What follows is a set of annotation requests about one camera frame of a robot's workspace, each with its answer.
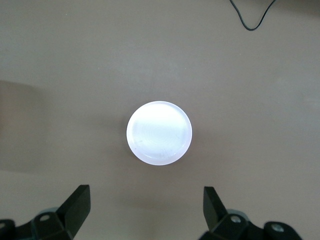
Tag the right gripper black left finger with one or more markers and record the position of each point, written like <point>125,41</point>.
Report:
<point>72,212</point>

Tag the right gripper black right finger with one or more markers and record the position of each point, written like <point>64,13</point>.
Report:
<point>215,212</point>

